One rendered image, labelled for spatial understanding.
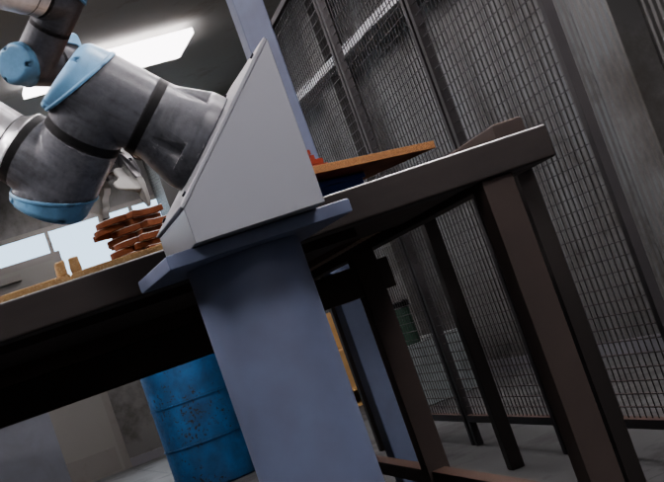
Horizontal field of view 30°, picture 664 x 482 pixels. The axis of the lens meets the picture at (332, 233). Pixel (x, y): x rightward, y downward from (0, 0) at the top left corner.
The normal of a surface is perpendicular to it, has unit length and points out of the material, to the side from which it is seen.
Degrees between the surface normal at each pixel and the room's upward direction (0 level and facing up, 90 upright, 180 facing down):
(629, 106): 90
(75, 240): 90
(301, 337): 90
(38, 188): 101
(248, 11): 90
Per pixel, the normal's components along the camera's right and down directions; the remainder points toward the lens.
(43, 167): -0.26, 0.09
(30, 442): 0.47, -0.22
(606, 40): -0.90, 0.30
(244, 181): 0.26, -0.15
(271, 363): -0.08, -0.04
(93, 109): 0.00, 0.35
